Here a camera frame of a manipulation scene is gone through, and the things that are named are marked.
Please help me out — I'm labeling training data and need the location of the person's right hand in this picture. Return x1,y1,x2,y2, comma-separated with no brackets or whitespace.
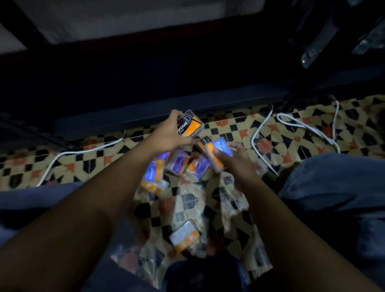
213,142,262,187

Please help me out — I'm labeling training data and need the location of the person's left hand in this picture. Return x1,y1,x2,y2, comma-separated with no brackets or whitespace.
144,109,201,156

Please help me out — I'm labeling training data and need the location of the black label dental floss box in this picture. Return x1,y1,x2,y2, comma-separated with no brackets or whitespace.
176,110,205,138

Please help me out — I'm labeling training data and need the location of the blue label dental floss box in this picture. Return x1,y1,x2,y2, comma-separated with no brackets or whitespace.
204,137,234,174

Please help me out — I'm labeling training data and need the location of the dark metal shelf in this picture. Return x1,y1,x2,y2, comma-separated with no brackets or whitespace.
0,0,385,151

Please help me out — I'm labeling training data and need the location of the pile of dental floss boxes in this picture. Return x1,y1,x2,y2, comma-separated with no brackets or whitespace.
140,136,211,253

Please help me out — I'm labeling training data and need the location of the person's right forearm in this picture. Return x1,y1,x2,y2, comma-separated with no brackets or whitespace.
240,176,383,292

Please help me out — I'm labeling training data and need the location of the person's left forearm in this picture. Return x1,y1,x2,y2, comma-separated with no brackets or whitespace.
0,141,164,292

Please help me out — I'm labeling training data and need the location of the person's right foot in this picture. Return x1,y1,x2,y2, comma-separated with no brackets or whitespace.
261,164,298,193

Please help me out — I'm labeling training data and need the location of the person's right leg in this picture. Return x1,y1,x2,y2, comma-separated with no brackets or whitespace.
278,152,385,286

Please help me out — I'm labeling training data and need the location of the person's leg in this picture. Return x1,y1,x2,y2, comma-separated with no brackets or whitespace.
278,152,385,286
0,182,157,292

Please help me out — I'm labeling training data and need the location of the person's left leg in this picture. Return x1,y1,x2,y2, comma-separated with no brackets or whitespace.
0,182,157,292

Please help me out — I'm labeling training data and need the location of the clear plastic bag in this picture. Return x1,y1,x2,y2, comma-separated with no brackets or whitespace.
111,171,273,289

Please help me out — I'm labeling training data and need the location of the pack of clear plastic bottles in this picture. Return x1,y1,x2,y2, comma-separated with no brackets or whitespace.
288,0,385,70

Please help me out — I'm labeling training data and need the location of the white cable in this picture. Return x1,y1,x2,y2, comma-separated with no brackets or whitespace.
332,101,340,142
36,131,127,187
276,113,341,153
251,103,280,176

